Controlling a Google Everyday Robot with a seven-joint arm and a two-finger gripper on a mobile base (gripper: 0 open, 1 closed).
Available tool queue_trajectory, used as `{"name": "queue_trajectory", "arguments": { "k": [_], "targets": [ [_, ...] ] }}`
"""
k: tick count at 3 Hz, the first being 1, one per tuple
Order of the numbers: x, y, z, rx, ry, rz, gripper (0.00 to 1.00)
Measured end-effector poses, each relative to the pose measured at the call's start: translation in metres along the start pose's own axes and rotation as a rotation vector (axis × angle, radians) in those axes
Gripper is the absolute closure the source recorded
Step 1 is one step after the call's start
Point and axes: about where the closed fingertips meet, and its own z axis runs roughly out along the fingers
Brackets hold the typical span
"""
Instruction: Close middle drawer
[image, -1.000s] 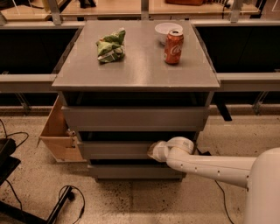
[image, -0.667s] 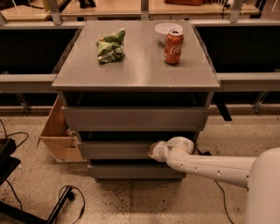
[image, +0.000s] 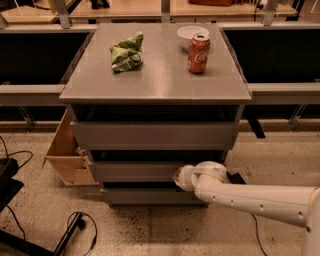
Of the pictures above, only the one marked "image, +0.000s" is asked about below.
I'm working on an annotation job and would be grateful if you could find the wooden back table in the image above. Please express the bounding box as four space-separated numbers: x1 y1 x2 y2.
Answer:
0 0 298 25

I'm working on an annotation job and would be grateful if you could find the green chip bag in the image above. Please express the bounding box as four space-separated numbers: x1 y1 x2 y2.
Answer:
110 31 144 72

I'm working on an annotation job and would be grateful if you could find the cardboard box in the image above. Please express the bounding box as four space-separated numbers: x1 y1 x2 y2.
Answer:
45 111 97 185

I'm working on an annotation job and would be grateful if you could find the black floor stand bar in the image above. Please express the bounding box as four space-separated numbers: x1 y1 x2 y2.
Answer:
0 212 84 256

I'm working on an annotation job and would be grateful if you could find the black looped cable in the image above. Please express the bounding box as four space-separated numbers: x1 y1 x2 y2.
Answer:
65 210 99 256

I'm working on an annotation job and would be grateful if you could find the black equipment at left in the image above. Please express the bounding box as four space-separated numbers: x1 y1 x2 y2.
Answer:
0 158 24 212

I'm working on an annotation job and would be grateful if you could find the black adapter cable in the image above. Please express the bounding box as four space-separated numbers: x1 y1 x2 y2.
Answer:
251 213 270 256

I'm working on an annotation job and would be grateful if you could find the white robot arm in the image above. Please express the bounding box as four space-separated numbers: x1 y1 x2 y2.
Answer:
174 161 320 256

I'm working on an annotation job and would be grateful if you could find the grey drawer cabinet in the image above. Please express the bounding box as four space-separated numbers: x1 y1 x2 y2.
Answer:
60 23 251 206

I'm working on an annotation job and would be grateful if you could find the white bowl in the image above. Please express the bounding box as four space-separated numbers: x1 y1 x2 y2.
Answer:
177 25 209 51

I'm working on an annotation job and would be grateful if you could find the red soda can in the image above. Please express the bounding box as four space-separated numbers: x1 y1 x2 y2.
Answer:
188 33 210 74

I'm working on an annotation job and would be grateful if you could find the grey drawer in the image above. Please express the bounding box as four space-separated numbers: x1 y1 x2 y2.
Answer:
71 121 239 150
89 162 183 182
100 189 205 205

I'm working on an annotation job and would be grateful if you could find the black power adapter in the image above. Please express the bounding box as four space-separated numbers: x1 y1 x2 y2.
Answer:
227 173 246 185

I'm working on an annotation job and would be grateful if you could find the grey bottom drawer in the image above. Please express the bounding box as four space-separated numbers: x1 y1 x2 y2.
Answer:
100 189 205 205

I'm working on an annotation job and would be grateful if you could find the grey top drawer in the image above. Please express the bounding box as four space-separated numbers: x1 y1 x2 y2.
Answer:
71 121 239 150

